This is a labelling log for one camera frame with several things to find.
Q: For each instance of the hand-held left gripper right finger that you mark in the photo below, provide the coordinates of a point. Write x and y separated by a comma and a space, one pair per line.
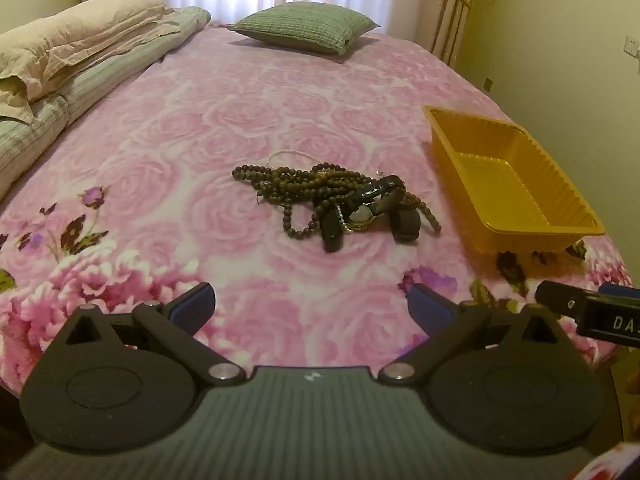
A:
432, 307

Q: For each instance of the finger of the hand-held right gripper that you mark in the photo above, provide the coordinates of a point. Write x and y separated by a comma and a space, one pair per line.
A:
620, 291
555, 300

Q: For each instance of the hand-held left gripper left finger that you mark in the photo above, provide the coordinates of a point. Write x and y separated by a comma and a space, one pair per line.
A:
192, 307

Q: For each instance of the yellow plastic tray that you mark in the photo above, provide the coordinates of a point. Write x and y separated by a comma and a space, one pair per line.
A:
505, 185

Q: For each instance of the red white patterned cloth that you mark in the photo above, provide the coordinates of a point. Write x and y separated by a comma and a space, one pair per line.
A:
615, 467

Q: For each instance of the green striped quilt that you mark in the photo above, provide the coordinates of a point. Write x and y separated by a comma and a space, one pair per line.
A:
100, 80

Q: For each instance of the beige pillow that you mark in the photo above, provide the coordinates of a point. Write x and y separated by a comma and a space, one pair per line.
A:
75, 40

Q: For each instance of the green checked pillow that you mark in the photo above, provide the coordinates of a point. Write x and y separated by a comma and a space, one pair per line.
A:
305, 27

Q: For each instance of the yellow bamboo coat rack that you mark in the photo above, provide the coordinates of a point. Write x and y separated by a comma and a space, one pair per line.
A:
470, 5

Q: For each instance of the brown wall socket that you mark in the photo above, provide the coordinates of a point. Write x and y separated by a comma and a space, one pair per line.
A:
489, 84

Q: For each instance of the white wall socket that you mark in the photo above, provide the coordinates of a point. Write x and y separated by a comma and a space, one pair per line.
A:
633, 46

